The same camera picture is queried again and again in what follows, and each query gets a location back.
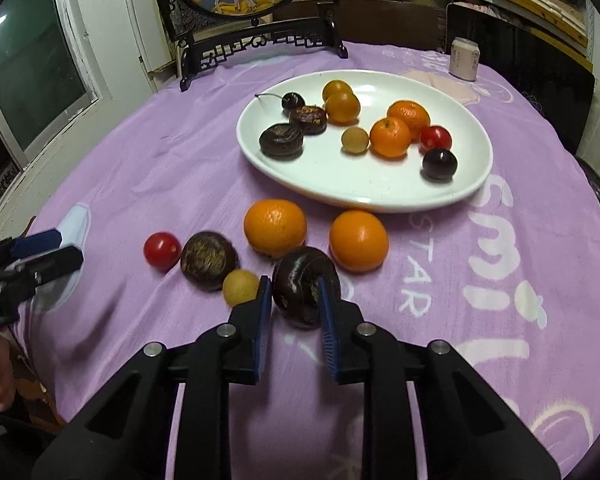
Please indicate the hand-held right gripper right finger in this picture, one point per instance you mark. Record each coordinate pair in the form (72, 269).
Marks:
(328, 332)

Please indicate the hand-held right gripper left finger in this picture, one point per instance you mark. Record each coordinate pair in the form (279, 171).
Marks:
(262, 330)

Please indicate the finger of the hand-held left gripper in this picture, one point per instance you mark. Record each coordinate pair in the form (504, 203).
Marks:
(50, 265)
(35, 241)

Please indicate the dark brown water chestnut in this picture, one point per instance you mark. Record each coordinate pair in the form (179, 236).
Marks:
(307, 119)
(281, 141)
(208, 260)
(297, 285)

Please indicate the white oval plate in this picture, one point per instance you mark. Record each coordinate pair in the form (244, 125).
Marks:
(330, 175)

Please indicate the pale yellow longan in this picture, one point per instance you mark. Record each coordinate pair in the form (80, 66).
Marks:
(239, 287)
(355, 140)

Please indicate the dimpled tangerine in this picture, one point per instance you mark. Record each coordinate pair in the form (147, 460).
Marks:
(411, 112)
(275, 226)
(390, 136)

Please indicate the red cherry tomato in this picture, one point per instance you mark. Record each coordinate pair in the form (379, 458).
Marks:
(435, 138)
(162, 250)

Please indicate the smooth orange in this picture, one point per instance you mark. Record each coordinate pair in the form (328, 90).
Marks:
(358, 241)
(336, 87)
(342, 107)

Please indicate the person's left hand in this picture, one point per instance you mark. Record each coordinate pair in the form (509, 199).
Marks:
(0, 377)

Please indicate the purple printed tablecloth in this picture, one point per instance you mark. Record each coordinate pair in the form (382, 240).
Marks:
(155, 170)

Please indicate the white framed window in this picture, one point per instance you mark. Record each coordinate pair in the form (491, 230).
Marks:
(30, 75)

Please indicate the white leaning board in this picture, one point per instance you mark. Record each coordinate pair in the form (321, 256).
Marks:
(147, 25)

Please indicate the pale drinks can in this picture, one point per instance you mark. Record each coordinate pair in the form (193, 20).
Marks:
(464, 60)

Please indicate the black wheel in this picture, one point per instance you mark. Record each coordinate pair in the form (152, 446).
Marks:
(594, 182)

